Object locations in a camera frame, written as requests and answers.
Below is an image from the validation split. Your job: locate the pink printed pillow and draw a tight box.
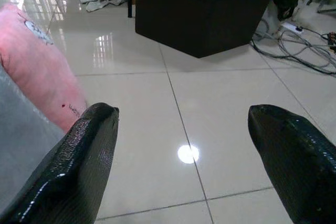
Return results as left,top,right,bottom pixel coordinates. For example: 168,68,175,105
0,3,89,133

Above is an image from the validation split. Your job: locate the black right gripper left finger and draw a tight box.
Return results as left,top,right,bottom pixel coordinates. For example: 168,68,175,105
5,102,120,224

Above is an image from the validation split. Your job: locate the black leather ottoman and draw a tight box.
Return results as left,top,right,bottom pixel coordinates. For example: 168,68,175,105
134,0,274,59

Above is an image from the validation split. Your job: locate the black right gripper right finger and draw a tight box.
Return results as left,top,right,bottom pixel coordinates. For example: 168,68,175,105
248,104,336,224

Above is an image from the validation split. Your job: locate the grey cable bundle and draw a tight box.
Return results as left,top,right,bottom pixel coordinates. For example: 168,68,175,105
250,28,336,76

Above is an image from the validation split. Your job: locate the white power strip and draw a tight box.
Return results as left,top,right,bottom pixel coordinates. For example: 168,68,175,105
280,22,305,35

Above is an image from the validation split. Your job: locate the thin dark floor cable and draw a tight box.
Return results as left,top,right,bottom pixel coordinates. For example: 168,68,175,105
25,0,99,35

